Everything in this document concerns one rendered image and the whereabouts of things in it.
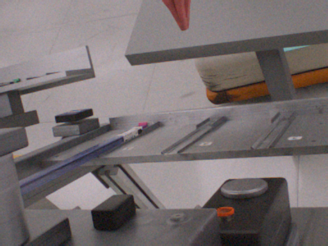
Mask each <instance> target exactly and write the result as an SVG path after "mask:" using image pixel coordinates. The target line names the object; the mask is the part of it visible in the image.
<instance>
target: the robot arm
mask: <svg viewBox="0 0 328 246"><path fill-rule="evenodd" d="M161 1H162V2H163V3H164V5H165V6H166V7H167V8H168V9H169V10H170V12H171V14H172V15H173V17H174V19H175V20H176V22H177V25H178V26H179V28H180V30H181V31H185V30H187V29H188V28H189V23H190V5H191V0H161Z"/></svg>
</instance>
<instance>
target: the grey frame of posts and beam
mask: <svg viewBox="0 0 328 246"><path fill-rule="evenodd" d="M103 167H104V168H99V171H98V173H97V175H98V176H99V177H100V178H101V179H102V180H103V181H104V182H105V183H106V184H107V185H108V186H110V188H111V189H112V190H113V191H114V192H115V193H116V194H117V195H129V194H131V195H133V197H134V201H135V208H136V209H166V207H164V205H163V204H162V203H161V202H160V201H159V199H158V198H157V197H156V196H155V194H153V193H152V191H151V190H150V189H149V188H148V187H147V186H146V185H145V184H144V182H143V181H142V180H141V179H140V177H139V176H138V175H137V174H136V172H135V171H133V169H132V168H131V167H130V166H129V165H128V164H118V165H103Z"/></svg>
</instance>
